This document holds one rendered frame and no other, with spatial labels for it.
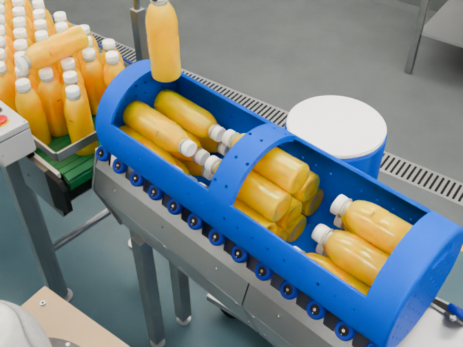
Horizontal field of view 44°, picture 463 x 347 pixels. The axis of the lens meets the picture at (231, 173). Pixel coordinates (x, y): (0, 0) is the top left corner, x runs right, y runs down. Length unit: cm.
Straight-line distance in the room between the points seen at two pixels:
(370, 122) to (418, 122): 182
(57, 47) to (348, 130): 86
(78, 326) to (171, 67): 61
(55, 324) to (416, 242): 72
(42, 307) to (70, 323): 8
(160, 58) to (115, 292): 138
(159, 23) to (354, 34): 301
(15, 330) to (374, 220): 67
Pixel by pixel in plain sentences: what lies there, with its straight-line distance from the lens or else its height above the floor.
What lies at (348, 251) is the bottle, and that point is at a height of 115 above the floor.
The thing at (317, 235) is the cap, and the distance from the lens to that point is 118.
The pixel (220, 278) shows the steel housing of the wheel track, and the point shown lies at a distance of 145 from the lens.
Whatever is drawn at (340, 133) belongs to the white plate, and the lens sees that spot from 159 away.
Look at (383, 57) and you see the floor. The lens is 400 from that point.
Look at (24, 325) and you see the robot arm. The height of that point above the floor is 126.
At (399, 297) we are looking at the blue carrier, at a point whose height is 118.
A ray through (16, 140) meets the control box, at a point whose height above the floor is 106.
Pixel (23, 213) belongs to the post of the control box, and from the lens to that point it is 187.
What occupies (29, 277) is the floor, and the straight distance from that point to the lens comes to 267.
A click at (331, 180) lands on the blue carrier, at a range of 138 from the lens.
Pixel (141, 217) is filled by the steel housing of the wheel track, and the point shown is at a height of 86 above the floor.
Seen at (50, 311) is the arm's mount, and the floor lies 101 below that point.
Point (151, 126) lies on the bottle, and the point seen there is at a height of 115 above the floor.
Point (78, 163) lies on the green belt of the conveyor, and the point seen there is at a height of 90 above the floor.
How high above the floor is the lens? 202
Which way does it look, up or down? 43 degrees down
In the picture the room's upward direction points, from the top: straight up
